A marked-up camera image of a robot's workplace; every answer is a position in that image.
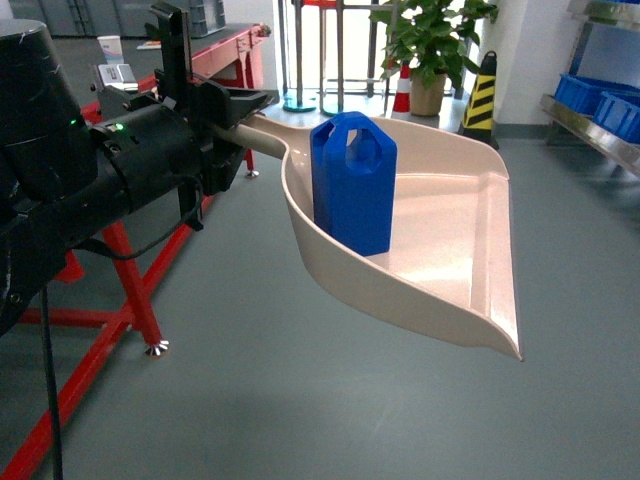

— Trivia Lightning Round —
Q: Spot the black yellow striped bollard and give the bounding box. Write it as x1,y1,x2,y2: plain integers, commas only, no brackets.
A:
458,50,499,150

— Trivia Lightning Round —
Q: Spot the red white traffic cone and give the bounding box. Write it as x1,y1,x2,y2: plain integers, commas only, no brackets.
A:
391,62,410,120

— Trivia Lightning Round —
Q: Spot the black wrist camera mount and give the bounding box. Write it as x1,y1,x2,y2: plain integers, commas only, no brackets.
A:
150,1,192,104

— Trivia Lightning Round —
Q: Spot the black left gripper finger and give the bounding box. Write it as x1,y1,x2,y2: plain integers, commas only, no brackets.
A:
219,88,273,128

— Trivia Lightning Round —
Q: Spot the blue bin far shelf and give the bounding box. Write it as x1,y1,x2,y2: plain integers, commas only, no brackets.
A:
592,92,639,144

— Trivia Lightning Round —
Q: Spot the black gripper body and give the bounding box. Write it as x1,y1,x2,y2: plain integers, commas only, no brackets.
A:
90,86,214,206

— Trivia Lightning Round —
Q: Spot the steel shelf rack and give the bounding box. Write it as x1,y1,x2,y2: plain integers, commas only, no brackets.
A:
540,1,639,176

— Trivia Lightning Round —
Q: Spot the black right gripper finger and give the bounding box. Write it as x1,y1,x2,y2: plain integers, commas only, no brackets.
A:
202,139,247,195

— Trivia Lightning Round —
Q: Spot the blue plastic jug part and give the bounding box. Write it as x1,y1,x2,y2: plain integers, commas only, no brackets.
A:
310,111,398,256

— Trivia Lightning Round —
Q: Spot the green potted plant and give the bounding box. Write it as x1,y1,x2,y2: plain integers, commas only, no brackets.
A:
369,0,499,117

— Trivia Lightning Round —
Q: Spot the red metal table frame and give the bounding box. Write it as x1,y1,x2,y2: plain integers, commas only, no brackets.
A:
0,23,274,480

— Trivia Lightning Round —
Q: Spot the paper cup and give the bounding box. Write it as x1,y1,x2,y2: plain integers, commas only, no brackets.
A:
97,35,125,64

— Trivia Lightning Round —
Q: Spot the beige plastic dustpan tray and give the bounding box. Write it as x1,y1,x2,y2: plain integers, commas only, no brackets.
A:
218,115,522,358

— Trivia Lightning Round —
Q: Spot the black cable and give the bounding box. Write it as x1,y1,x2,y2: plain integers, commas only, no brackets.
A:
39,174,205,480

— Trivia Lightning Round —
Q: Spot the blue bin on shelf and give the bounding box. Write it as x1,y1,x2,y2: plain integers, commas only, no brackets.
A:
553,73,639,115

